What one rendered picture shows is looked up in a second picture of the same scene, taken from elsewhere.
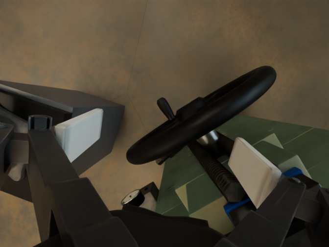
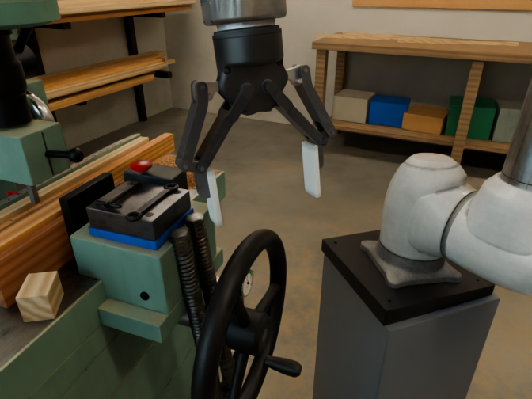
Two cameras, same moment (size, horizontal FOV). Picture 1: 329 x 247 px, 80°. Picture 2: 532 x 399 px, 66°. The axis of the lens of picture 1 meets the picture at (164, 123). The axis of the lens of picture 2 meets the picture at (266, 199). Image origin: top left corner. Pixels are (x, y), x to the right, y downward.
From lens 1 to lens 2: 0.43 m
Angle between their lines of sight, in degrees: 55
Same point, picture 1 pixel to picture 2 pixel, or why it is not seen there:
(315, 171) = (83, 332)
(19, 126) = (408, 273)
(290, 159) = (163, 253)
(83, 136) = (308, 165)
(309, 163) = (82, 353)
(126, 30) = not seen: outside the picture
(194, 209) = not seen: hidden behind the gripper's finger
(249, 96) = (224, 281)
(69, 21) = not seen: outside the picture
